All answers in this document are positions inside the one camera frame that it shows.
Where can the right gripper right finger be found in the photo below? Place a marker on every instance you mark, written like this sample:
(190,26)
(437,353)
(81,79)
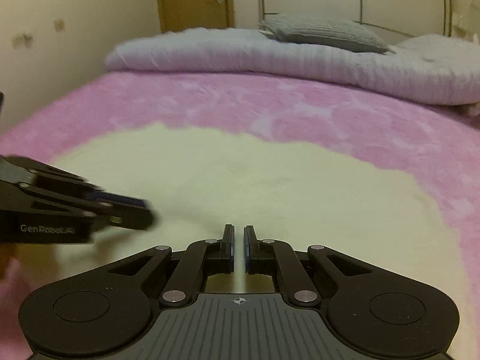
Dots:
(302,278)

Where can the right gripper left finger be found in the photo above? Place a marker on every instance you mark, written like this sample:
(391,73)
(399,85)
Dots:
(176,278)

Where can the fingers of the left gripper seen outside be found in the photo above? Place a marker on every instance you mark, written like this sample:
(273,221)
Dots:
(120,211)

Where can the white knit sweater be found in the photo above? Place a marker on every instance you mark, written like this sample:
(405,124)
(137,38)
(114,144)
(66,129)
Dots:
(200,179)

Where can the pink floral bed blanket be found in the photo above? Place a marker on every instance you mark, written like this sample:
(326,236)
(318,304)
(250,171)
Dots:
(440,150)

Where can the grey textured pillow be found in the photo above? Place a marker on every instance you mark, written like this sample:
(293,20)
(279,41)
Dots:
(316,30)

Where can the striped grey folded quilt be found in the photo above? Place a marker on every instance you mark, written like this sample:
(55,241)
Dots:
(429,69)

